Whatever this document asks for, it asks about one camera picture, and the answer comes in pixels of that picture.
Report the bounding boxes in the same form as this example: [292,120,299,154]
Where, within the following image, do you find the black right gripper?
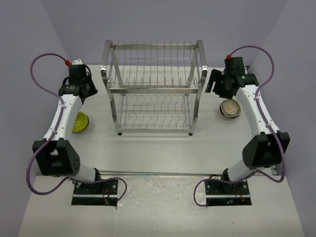
[206,69,234,100]

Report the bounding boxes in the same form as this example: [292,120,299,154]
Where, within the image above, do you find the green round bowl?
[72,112,89,133]

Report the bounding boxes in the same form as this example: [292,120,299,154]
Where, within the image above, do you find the white scalloped bowl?
[220,99,241,116]

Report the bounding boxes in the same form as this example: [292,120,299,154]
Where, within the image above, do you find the green square bowl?
[219,106,241,119]

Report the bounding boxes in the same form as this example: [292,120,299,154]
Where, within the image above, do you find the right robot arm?
[205,55,290,194]

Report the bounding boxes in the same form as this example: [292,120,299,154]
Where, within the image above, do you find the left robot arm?
[32,64,103,194]

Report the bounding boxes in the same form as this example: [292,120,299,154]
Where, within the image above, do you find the stainless steel dish rack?
[100,40,208,135]

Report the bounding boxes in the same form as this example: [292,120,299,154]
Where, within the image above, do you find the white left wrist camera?
[71,59,83,66]

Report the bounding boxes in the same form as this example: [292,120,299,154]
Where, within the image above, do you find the aluminium table rail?
[100,171,212,178]

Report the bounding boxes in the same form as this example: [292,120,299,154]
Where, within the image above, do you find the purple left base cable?
[79,177,128,203]

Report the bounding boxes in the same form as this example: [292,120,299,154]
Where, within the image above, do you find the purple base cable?
[79,177,128,203]
[193,179,247,207]

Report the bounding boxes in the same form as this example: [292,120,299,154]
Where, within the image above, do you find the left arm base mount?
[71,179,119,207]

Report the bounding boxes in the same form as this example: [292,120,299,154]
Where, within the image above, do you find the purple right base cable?
[193,179,247,207]

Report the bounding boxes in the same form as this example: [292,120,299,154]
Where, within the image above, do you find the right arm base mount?
[204,181,252,206]

